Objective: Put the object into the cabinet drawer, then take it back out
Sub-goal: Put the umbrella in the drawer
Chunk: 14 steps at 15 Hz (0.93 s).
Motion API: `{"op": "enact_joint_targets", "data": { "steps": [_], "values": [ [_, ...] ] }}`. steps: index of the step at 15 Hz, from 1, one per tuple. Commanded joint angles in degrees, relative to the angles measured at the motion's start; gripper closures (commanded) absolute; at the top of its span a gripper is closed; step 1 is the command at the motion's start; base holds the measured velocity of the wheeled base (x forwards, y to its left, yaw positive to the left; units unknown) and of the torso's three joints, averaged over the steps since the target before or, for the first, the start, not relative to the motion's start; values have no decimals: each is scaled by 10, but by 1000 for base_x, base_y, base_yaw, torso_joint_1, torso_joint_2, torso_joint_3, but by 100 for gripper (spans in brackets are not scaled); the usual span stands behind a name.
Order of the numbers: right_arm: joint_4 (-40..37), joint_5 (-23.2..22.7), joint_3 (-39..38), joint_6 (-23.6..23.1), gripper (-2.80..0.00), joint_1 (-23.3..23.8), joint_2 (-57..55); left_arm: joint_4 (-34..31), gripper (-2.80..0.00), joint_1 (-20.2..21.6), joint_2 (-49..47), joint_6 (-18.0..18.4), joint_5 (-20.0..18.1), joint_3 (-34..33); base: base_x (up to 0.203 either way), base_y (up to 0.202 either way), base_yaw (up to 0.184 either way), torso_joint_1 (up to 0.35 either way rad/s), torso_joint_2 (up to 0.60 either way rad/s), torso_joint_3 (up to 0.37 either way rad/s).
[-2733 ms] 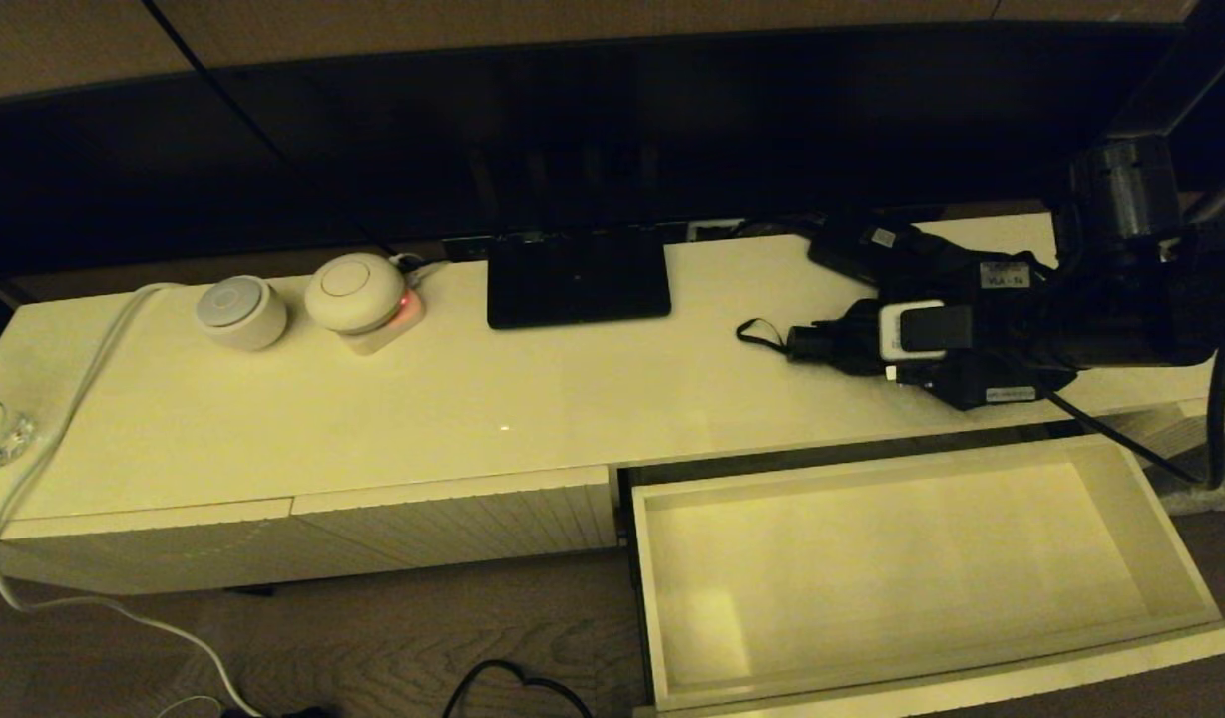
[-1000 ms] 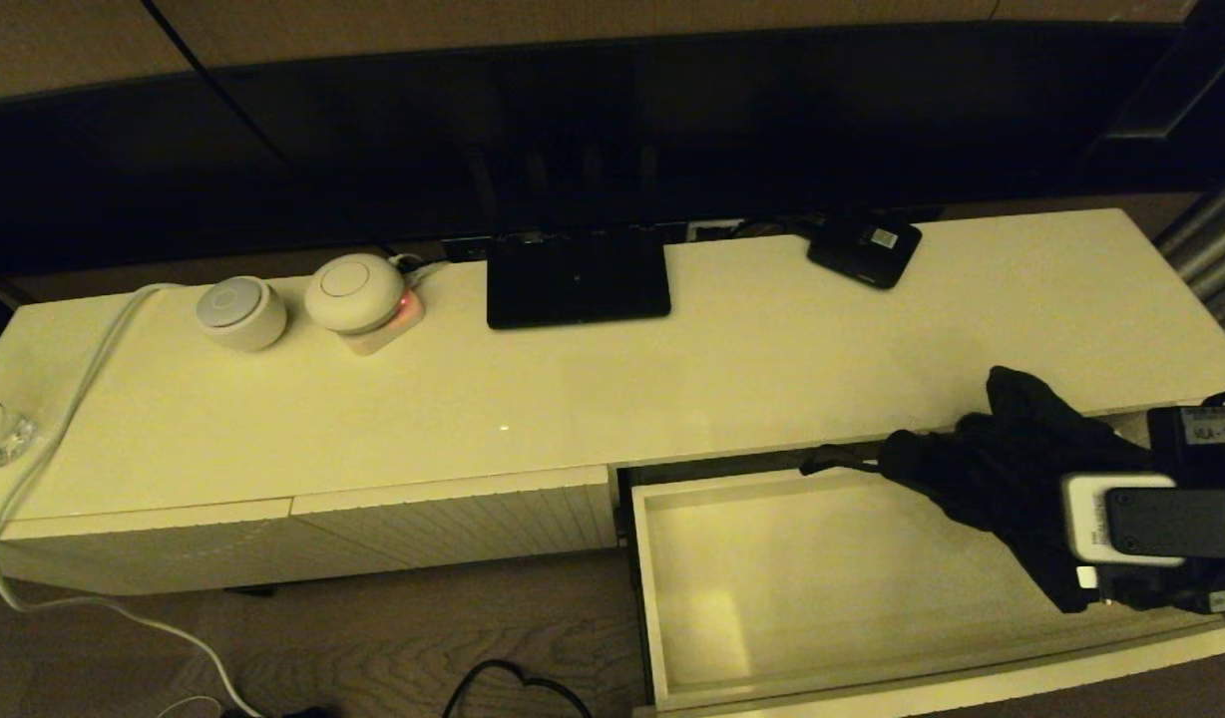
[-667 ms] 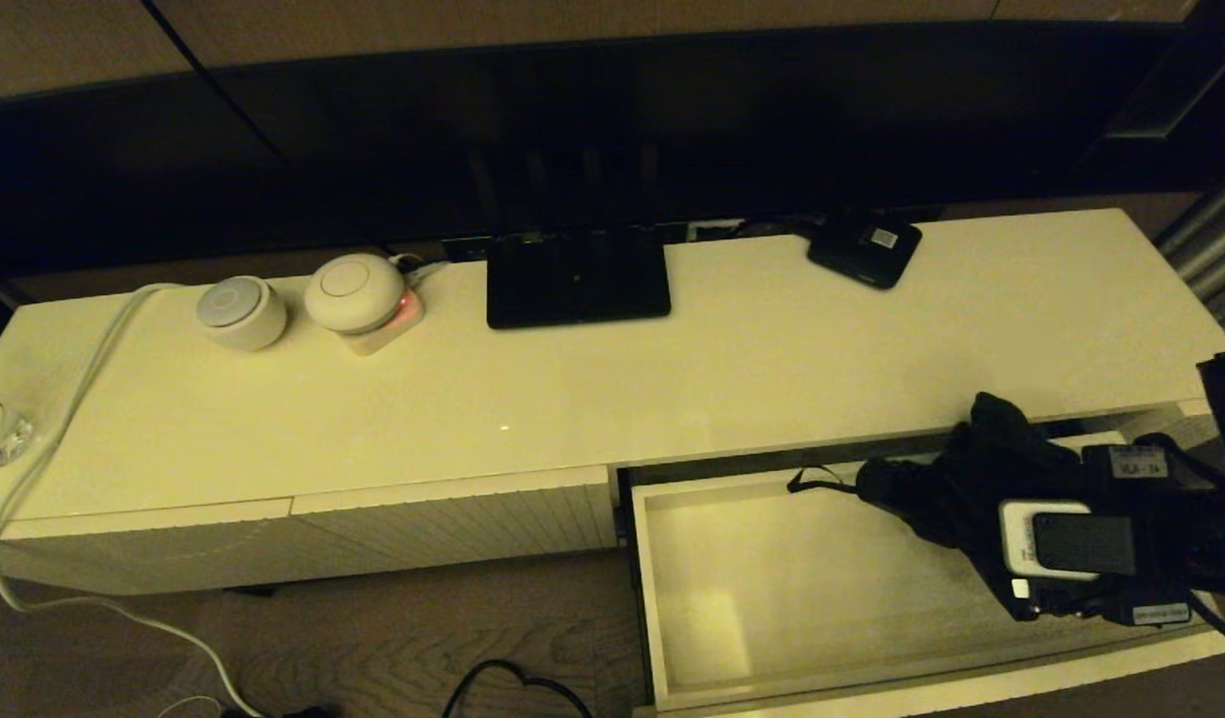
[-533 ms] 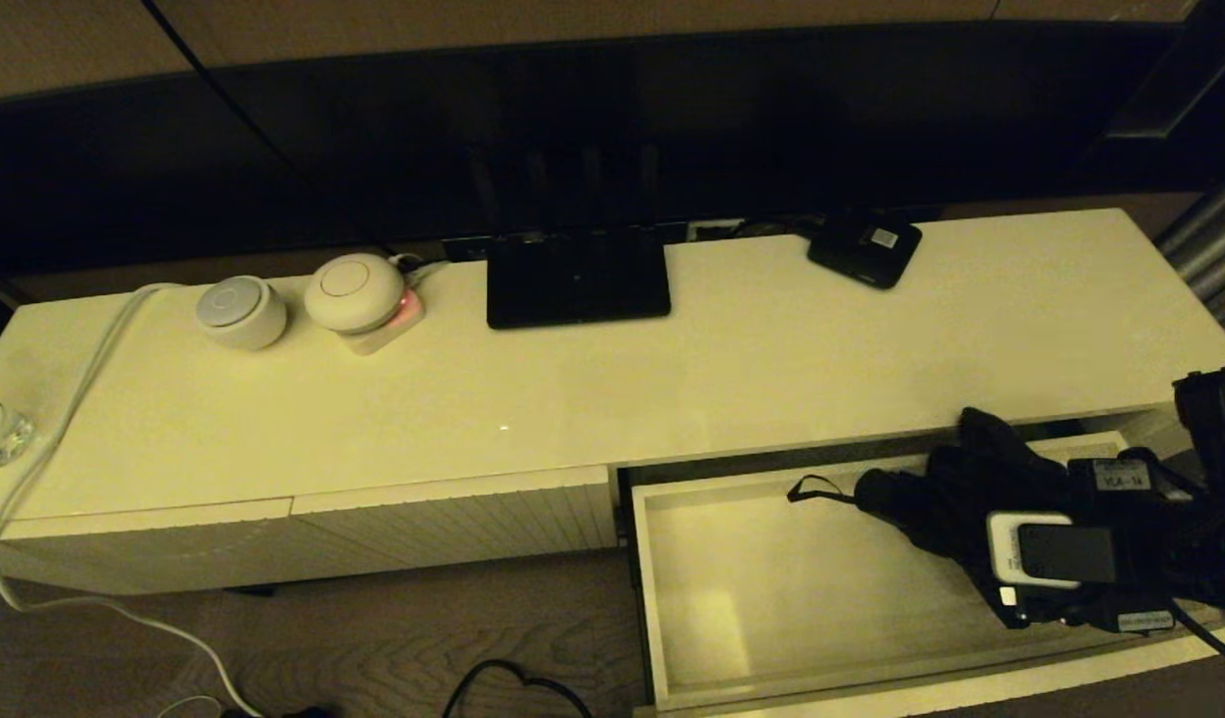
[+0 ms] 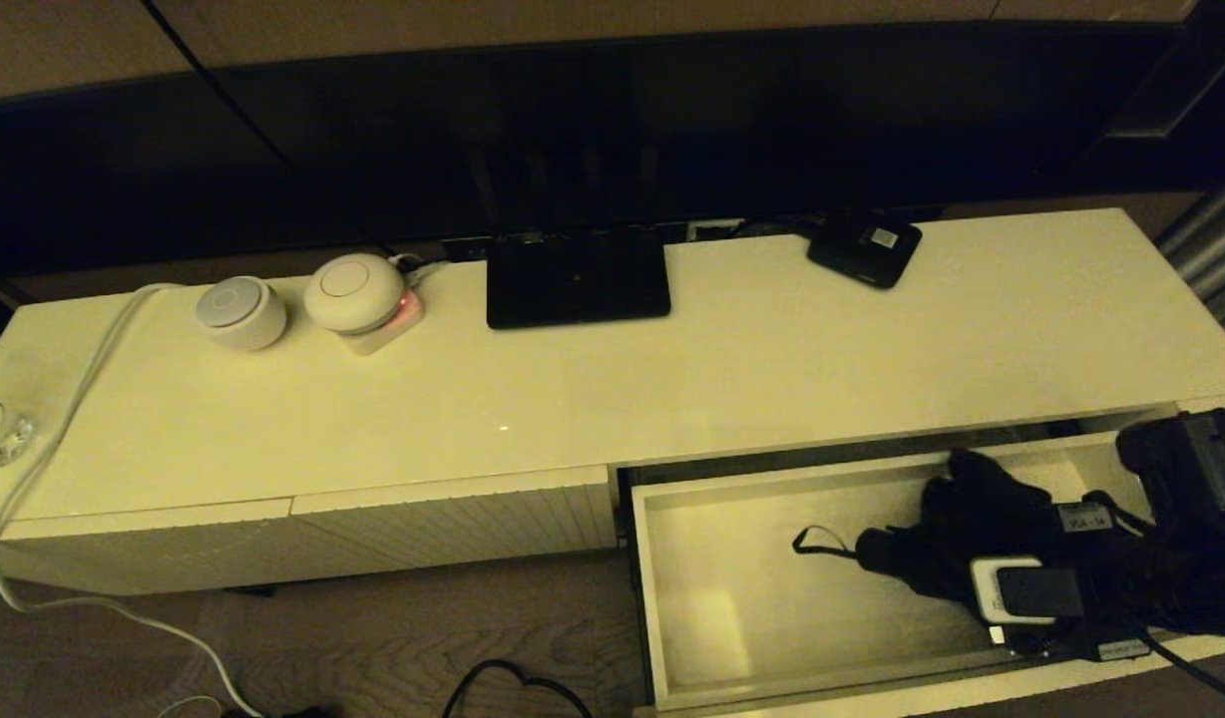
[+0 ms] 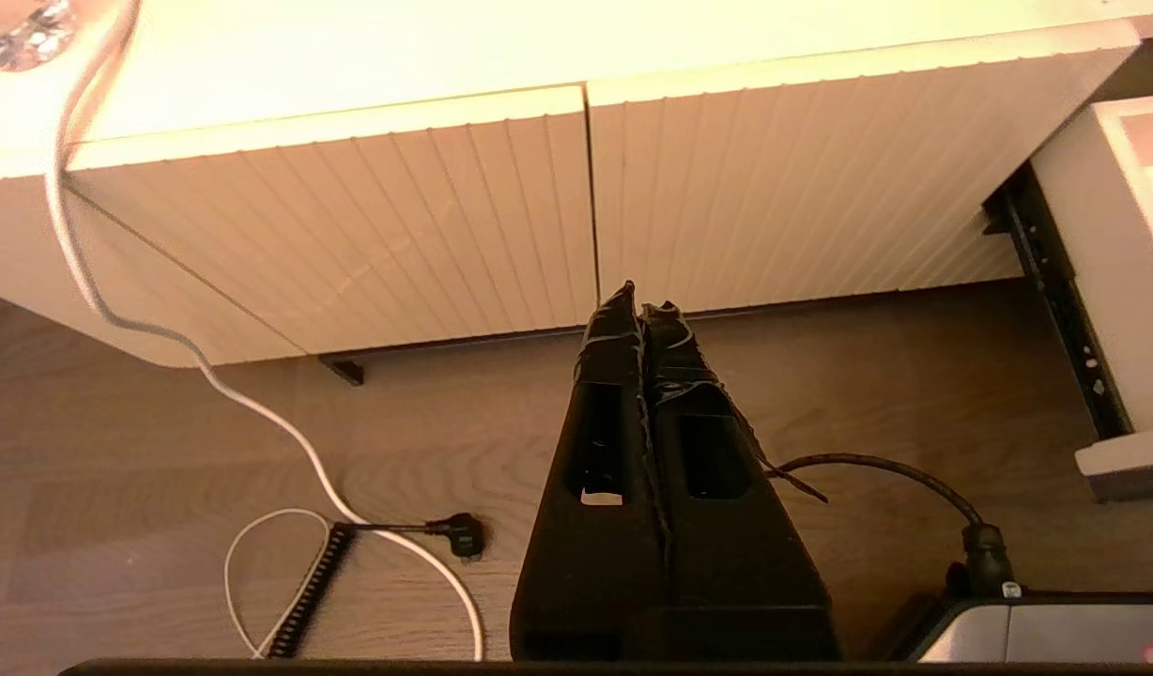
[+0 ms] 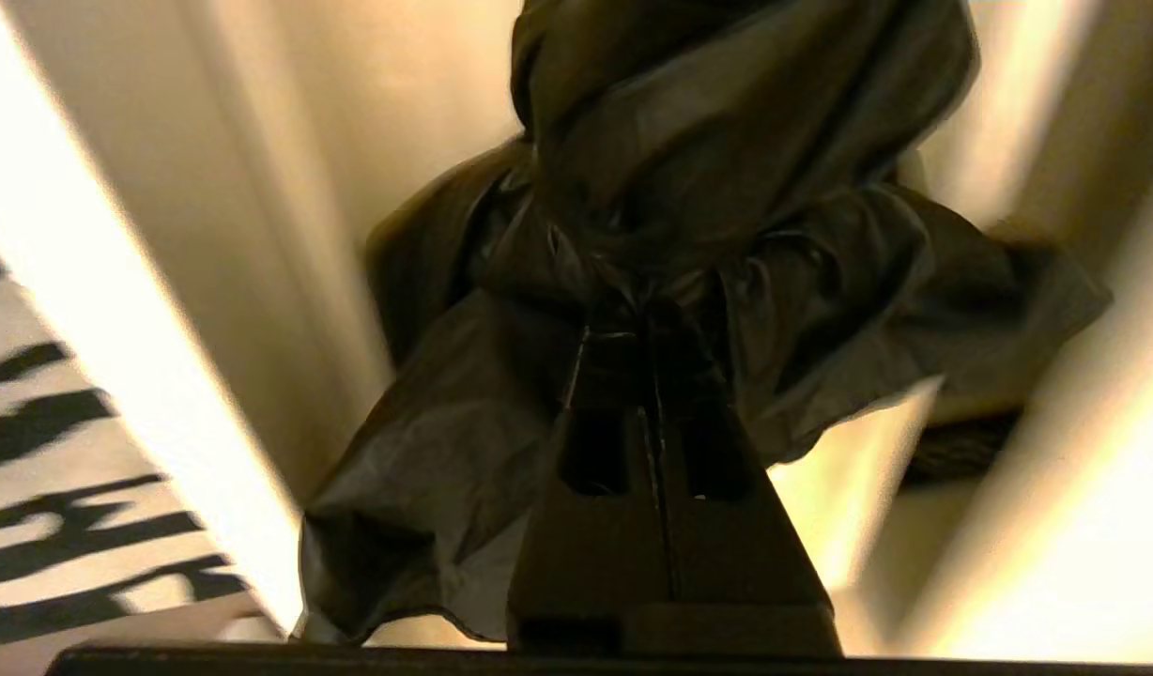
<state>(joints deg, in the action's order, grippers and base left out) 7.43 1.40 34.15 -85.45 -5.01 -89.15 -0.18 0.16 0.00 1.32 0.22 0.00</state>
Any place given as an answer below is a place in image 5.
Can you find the white cabinet drawer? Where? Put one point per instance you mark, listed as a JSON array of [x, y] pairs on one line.
[[752, 598]]

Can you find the silver pleated curtain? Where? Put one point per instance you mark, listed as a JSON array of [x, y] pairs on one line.
[[1211, 249]]

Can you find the white round dome device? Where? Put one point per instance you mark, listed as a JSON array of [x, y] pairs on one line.
[[353, 294]]

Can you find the white power strip red light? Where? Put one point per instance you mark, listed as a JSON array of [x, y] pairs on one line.
[[393, 337]]

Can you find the white TV cabinet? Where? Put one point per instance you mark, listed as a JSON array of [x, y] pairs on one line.
[[573, 399]]

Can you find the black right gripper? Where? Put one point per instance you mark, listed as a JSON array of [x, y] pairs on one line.
[[1106, 568]]

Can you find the small black set-top box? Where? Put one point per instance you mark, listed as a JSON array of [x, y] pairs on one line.
[[862, 254]]

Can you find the white speaker with grey top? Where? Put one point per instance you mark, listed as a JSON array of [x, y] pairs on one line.
[[241, 314]]

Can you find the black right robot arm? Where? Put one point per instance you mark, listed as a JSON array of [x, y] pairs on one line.
[[1191, 459]]

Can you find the black television base plate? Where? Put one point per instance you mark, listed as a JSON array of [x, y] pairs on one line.
[[578, 284]]

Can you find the black flat screen television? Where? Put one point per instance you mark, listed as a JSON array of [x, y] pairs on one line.
[[573, 130]]

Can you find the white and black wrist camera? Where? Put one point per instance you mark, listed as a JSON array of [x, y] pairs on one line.
[[1031, 593]]

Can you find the black umbrella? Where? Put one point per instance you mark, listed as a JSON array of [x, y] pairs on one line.
[[982, 509]]

